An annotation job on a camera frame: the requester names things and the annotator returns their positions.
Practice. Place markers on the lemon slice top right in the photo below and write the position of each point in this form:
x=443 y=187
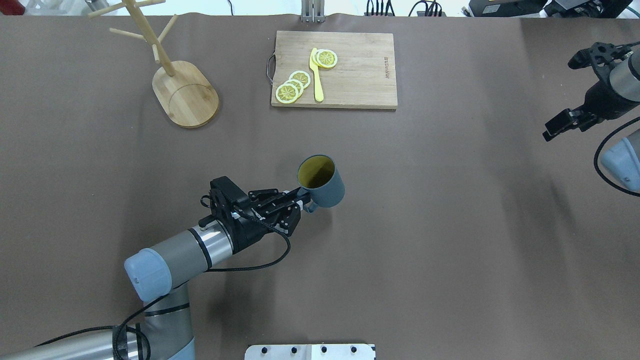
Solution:
x=325 y=58

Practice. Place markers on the bamboo cutting board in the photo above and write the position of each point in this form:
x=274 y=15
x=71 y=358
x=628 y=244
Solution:
x=364 y=76

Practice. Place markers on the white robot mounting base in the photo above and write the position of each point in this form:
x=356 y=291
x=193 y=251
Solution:
x=317 y=351

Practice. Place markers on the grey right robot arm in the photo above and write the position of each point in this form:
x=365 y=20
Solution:
x=619 y=166

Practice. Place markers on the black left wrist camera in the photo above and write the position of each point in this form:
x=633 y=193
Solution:
x=225 y=197

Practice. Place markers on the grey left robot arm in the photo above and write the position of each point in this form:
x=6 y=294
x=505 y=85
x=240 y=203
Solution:
x=162 y=329

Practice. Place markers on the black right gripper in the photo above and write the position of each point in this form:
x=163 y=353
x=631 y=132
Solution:
x=604 y=100

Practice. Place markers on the blue cup yellow inside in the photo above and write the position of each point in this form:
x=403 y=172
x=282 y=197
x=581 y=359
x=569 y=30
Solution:
x=318 y=177

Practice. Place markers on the lemon slice middle left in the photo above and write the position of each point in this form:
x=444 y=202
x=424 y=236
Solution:
x=297 y=84

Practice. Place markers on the yellow plastic knife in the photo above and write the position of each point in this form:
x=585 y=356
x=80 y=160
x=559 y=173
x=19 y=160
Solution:
x=317 y=84

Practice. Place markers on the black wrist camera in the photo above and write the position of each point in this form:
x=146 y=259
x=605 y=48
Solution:
x=225 y=197
x=601 y=57

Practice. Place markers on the lemon slice front left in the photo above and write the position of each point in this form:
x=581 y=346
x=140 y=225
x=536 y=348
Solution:
x=287 y=93

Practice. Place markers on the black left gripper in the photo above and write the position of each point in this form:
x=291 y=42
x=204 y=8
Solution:
x=246 y=234

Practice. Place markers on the grey metal clamp bracket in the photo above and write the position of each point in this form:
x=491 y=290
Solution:
x=313 y=11

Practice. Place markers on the lemon slice under knife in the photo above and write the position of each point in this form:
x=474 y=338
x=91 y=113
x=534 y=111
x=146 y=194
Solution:
x=313 y=57

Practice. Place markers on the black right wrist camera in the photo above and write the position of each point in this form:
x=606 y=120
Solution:
x=601 y=57

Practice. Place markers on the wooden cup storage rack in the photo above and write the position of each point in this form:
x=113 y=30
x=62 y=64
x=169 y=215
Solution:
x=183 y=91

